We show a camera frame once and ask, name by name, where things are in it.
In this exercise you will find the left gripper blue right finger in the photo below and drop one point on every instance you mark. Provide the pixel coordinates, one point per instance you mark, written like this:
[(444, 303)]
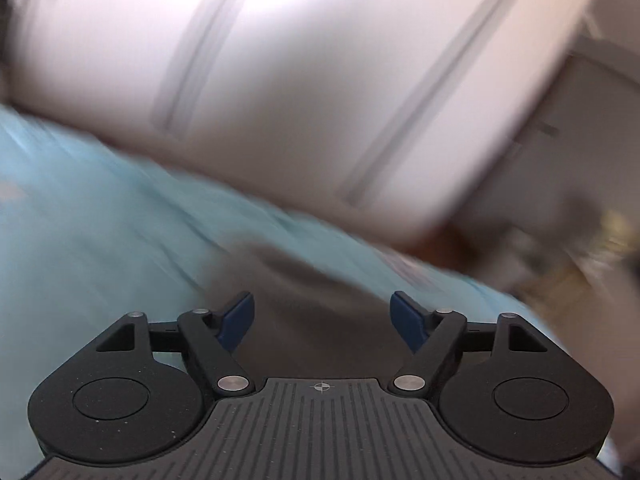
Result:
[(432, 337)]

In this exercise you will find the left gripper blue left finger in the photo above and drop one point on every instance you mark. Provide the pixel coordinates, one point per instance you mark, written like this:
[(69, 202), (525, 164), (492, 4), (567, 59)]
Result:
[(209, 340)]

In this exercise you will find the grey sweatpants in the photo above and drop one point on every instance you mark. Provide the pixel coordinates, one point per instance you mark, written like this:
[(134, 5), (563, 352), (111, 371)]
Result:
[(307, 323)]

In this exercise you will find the light blue mushroom bedsheet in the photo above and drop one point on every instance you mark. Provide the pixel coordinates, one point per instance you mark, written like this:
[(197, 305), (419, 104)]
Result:
[(100, 255)]

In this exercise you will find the brown wooden door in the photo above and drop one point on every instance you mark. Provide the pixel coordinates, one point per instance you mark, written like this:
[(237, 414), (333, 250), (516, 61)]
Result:
[(577, 158)]

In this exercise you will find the white wardrobe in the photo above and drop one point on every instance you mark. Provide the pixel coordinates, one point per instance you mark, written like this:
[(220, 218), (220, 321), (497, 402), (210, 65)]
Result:
[(377, 115)]

